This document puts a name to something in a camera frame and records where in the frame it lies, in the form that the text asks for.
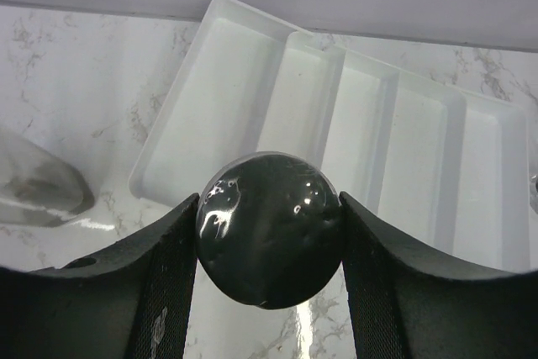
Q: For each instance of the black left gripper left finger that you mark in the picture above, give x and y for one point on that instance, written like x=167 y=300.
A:
x=131 y=299

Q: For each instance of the white compartment organizer tray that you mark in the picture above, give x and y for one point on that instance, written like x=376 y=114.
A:
x=447 y=166

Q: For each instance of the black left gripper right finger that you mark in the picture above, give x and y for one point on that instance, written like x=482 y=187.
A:
x=410 y=300

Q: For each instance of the blue label seasoning jar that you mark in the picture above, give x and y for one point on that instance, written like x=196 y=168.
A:
x=270 y=230

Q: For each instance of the round glass oil bottle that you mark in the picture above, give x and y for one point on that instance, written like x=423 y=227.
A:
x=38 y=188

